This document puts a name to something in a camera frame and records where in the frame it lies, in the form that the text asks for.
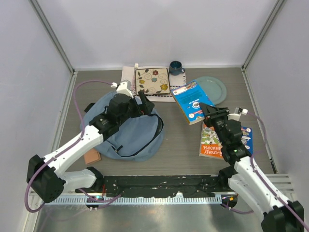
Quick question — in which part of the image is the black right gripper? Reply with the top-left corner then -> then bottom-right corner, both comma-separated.
198,102 -> 230,146

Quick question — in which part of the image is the bright blue paperback book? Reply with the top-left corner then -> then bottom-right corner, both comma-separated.
171,80 -> 215,125

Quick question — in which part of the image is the light blue fabric backpack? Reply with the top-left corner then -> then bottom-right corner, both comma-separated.
79,89 -> 165,162

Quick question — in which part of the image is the orange treehouse paperback book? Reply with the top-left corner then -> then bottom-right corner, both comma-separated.
199,123 -> 224,160

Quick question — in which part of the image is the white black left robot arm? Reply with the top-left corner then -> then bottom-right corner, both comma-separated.
27,92 -> 164,203

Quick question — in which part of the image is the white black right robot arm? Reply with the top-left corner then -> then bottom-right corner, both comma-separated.
199,103 -> 309,232

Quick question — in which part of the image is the round teal ceramic plate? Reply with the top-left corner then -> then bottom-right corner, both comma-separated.
195,76 -> 227,105

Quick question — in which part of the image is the patterned white cloth placemat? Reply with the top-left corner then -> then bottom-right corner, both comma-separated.
121,66 -> 186,102

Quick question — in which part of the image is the square floral ceramic plate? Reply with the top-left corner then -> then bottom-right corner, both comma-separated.
135,68 -> 170,95

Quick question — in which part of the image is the dark blue cartoon book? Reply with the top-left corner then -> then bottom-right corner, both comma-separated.
241,127 -> 253,153

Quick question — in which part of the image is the dark blue ceramic mug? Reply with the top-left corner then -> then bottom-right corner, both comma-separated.
169,61 -> 185,76

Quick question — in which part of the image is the tan leather wallet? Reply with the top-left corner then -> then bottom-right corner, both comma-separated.
83,148 -> 101,165

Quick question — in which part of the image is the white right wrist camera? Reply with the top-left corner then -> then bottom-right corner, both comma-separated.
228,107 -> 248,121

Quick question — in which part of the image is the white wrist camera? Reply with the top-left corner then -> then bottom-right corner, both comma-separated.
111,80 -> 134,98
228,107 -> 248,121

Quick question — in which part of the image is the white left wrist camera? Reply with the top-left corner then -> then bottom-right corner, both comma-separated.
111,80 -> 134,98

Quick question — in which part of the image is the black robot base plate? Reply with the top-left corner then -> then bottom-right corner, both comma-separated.
84,175 -> 233,198

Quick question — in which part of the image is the white slotted cable duct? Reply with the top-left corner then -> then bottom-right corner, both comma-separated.
46,193 -> 222,207

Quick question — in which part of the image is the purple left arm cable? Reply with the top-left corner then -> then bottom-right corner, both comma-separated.
24,80 -> 121,213

